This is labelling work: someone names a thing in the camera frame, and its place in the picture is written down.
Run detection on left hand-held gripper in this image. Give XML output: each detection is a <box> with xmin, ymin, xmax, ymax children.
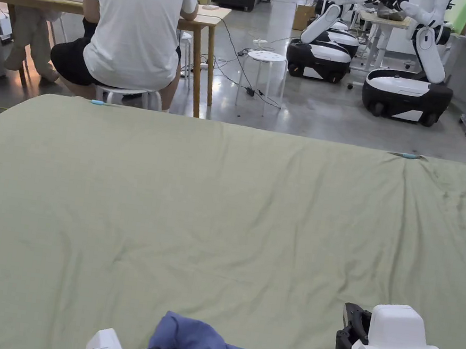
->
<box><xmin>63</xmin><ymin>322</ymin><xmax>191</xmax><ymax>349</ymax></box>

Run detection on bed with pale green sheet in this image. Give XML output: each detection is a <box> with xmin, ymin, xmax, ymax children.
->
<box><xmin>0</xmin><ymin>86</ymin><xmax>466</xmax><ymax>349</ymax></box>

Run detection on white wheeled robot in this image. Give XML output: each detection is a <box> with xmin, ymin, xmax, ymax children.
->
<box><xmin>282</xmin><ymin>0</ymin><xmax>367</xmax><ymax>87</ymax></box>
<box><xmin>358</xmin><ymin>0</ymin><xmax>466</xmax><ymax>130</ymax></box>

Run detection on white round stool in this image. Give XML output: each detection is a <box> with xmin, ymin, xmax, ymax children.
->
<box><xmin>91</xmin><ymin>82</ymin><xmax>165</xmax><ymax>113</ymax></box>
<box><xmin>170</xmin><ymin>29</ymin><xmax>199</xmax><ymax>90</ymax></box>
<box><xmin>234</xmin><ymin>47</ymin><xmax>290</xmax><ymax>120</ymax></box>

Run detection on white height-adjustable table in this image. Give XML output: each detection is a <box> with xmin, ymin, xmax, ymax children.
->
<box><xmin>347</xmin><ymin>5</ymin><xmax>415</xmax><ymax>94</ymax></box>

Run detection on cardboard carton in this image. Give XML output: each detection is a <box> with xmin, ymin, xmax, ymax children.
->
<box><xmin>292</xmin><ymin>2</ymin><xmax>319</xmax><ymax>33</ymax></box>

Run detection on wooden table with laptops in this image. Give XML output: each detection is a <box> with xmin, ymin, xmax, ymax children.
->
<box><xmin>0</xmin><ymin>0</ymin><xmax>235</xmax><ymax>121</ymax></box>

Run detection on black cable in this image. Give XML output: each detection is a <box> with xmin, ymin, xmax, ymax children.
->
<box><xmin>185</xmin><ymin>12</ymin><xmax>293</xmax><ymax>109</ymax></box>

